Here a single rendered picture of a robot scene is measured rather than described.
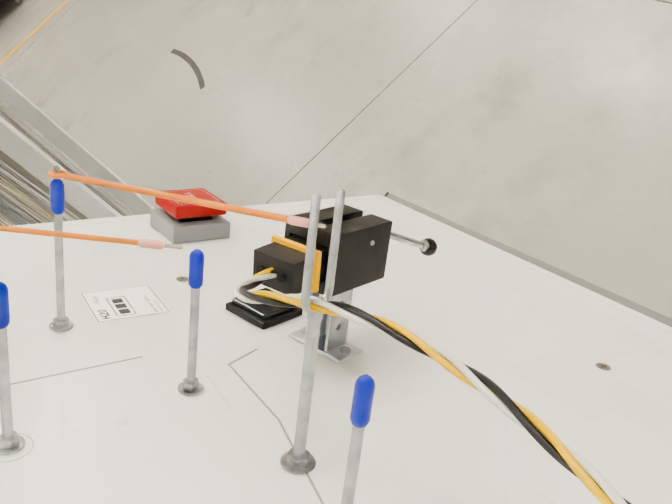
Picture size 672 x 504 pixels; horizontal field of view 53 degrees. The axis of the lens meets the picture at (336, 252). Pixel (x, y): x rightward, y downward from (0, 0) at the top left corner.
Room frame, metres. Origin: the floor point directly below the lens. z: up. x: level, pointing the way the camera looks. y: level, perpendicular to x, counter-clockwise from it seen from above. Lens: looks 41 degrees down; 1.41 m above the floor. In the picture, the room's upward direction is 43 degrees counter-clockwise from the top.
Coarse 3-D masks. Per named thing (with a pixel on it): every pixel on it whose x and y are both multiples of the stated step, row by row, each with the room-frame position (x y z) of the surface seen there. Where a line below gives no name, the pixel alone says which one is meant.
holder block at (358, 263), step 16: (352, 208) 0.35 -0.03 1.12; (288, 224) 0.34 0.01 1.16; (352, 224) 0.32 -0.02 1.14; (368, 224) 0.32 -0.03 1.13; (384, 224) 0.32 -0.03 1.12; (320, 240) 0.31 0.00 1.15; (352, 240) 0.31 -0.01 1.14; (368, 240) 0.31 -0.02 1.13; (384, 240) 0.32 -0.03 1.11; (352, 256) 0.30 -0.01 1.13; (368, 256) 0.31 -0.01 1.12; (384, 256) 0.32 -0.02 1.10; (336, 272) 0.30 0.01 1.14; (352, 272) 0.30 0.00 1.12; (368, 272) 0.31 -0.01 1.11; (384, 272) 0.31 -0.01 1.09; (320, 288) 0.30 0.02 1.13; (336, 288) 0.30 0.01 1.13; (352, 288) 0.30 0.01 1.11
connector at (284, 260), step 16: (304, 240) 0.32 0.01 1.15; (256, 256) 0.31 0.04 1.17; (272, 256) 0.30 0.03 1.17; (288, 256) 0.30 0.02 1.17; (304, 256) 0.30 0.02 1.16; (256, 272) 0.31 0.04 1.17; (272, 272) 0.30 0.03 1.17; (288, 272) 0.29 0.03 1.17; (320, 272) 0.30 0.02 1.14; (272, 288) 0.30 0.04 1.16; (288, 288) 0.29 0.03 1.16
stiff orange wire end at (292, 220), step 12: (72, 180) 0.39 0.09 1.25; (84, 180) 0.39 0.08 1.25; (96, 180) 0.38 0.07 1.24; (144, 192) 0.36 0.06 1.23; (156, 192) 0.35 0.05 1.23; (168, 192) 0.35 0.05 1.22; (204, 204) 0.33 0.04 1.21; (216, 204) 0.33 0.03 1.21; (228, 204) 0.33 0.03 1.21; (264, 216) 0.31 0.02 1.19; (276, 216) 0.31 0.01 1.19; (288, 216) 0.30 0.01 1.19
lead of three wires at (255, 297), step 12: (252, 276) 0.30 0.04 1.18; (264, 276) 0.30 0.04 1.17; (240, 288) 0.27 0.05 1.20; (252, 288) 0.29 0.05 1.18; (252, 300) 0.25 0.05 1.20; (264, 300) 0.24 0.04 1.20; (276, 300) 0.24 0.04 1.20; (288, 300) 0.23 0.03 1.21; (300, 300) 0.23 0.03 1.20; (312, 300) 0.22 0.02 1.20
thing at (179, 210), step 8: (176, 192) 0.57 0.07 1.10; (184, 192) 0.57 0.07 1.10; (192, 192) 0.57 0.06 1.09; (200, 192) 0.56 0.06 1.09; (208, 192) 0.56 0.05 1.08; (160, 200) 0.56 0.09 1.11; (168, 200) 0.54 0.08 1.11; (216, 200) 0.54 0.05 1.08; (168, 208) 0.54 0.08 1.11; (176, 208) 0.53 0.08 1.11; (184, 208) 0.53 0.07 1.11; (192, 208) 0.53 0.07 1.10; (200, 208) 0.53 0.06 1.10; (208, 208) 0.53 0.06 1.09; (176, 216) 0.52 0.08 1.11; (184, 216) 0.52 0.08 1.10; (192, 216) 0.53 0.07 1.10; (200, 216) 0.53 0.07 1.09; (208, 216) 0.54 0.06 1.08
